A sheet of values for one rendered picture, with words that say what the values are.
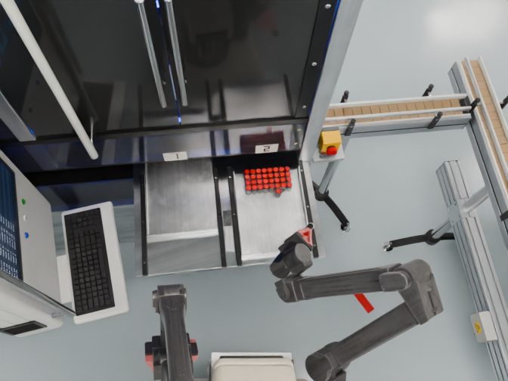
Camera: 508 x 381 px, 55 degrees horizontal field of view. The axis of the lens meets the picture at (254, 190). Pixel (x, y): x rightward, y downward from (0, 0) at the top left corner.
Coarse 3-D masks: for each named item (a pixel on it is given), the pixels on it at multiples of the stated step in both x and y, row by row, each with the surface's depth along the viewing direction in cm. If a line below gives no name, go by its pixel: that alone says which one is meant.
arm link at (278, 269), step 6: (282, 252) 140; (276, 258) 139; (282, 258) 138; (276, 264) 137; (282, 264) 135; (276, 270) 137; (282, 270) 135; (288, 270) 135; (276, 276) 139; (282, 276) 137
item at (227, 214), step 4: (224, 212) 180; (228, 212) 181; (224, 216) 181; (228, 216) 181; (224, 220) 182; (228, 220) 182; (224, 224) 183; (228, 224) 183; (228, 228) 183; (228, 232) 183; (232, 232) 183; (228, 236) 182; (232, 236) 182; (228, 240) 181; (232, 240) 181; (228, 244) 181; (232, 244) 181; (228, 248) 180; (232, 248) 180
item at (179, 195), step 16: (176, 160) 194; (192, 160) 194; (208, 160) 194; (144, 176) 187; (160, 176) 191; (176, 176) 191; (192, 176) 191; (208, 176) 192; (160, 192) 188; (176, 192) 188; (192, 192) 189; (208, 192) 189; (160, 208) 185; (176, 208) 186; (192, 208) 186; (208, 208) 186; (160, 224) 183; (176, 224) 183; (192, 224) 183; (208, 224) 184
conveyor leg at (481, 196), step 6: (480, 192) 210; (486, 192) 206; (474, 198) 215; (480, 198) 211; (486, 198) 210; (468, 204) 221; (474, 204) 217; (468, 210) 223; (444, 222) 245; (450, 222) 240; (438, 228) 252; (444, 228) 247; (450, 228) 247; (432, 234) 260; (438, 234) 256
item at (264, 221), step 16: (240, 176) 192; (240, 192) 189; (288, 192) 190; (240, 208) 187; (256, 208) 187; (272, 208) 187; (288, 208) 187; (304, 208) 186; (240, 224) 184; (256, 224) 184; (272, 224) 185; (288, 224) 185; (304, 224) 185; (240, 240) 178; (256, 240) 182; (272, 240) 182
